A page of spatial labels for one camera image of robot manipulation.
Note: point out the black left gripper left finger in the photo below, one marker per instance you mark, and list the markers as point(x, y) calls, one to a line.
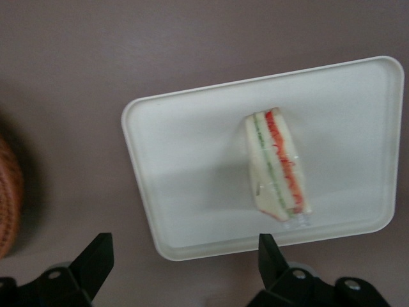
point(92, 265)

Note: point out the beige rectangular tray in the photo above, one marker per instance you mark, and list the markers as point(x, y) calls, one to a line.
point(191, 160)

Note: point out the brown round wicker basket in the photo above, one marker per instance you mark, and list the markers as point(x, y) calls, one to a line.
point(9, 198)

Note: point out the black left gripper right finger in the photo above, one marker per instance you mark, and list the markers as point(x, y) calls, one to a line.
point(274, 272)

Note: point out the triangular sandwich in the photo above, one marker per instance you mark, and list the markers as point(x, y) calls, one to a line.
point(274, 166)

